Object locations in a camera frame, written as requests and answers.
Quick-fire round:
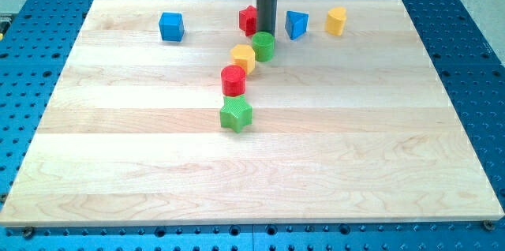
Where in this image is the red cylinder block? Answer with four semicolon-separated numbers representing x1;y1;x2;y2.
221;65;246;97

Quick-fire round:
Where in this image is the green star block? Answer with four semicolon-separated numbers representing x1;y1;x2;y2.
219;95;253;133

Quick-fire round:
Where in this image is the red star block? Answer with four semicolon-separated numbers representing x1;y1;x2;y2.
238;6;257;36

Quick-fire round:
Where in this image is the yellow hexagon block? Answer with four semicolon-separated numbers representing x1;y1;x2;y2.
230;44;256;75

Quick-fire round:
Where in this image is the green cylinder block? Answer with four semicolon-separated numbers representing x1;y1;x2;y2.
252;32;275;62

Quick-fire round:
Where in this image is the blue triangle block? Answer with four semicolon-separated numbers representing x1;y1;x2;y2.
285;11;309;40

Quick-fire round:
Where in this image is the light wooden board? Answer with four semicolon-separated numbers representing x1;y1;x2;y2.
1;0;503;227

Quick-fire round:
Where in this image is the blue cube block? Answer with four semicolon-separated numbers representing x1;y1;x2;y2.
159;13;185;42

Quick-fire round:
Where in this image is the yellow heart block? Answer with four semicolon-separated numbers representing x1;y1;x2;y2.
324;7;346;36

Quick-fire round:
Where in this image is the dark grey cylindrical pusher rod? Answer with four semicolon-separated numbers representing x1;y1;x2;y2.
256;0;283;38

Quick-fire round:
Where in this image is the blue perforated metal table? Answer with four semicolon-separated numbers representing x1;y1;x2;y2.
1;0;504;250

